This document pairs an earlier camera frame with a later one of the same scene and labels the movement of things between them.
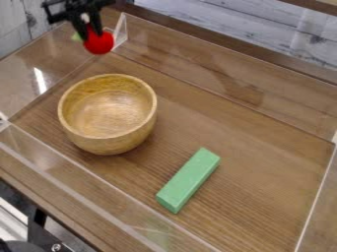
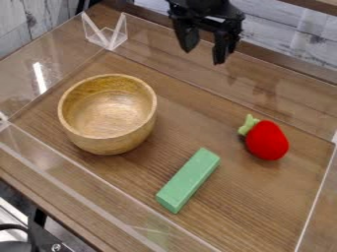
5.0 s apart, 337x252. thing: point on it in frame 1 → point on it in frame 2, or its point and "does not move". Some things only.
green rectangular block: [188, 181] does not move
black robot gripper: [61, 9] → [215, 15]
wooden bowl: [108, 111] does not move
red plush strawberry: [98, 44] → [265, 138]
